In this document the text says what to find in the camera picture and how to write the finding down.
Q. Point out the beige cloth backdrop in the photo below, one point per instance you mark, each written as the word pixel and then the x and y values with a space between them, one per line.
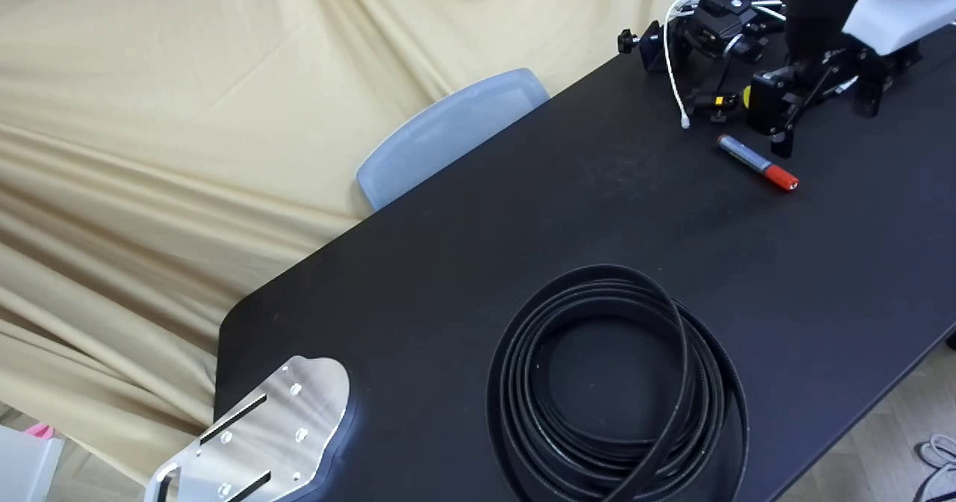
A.
pixel 187 128

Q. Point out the grey pen with red cap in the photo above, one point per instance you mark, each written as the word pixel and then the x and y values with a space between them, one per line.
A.
pixel 754 160

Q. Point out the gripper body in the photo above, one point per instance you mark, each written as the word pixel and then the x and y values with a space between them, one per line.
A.
pixel 820 20

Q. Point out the silver metal plate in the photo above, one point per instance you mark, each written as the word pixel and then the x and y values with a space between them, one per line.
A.
pixel 276 427

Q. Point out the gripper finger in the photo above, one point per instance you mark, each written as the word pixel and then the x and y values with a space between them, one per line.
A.
pixel 769 98
pixel 872 76

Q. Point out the white box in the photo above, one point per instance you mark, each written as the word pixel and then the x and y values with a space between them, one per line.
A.
pixel 26 468

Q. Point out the white sheet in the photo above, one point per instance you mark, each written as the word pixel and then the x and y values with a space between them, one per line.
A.
pixel 907 9

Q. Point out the pink object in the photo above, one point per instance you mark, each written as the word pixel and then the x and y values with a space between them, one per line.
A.
pixel 41 432

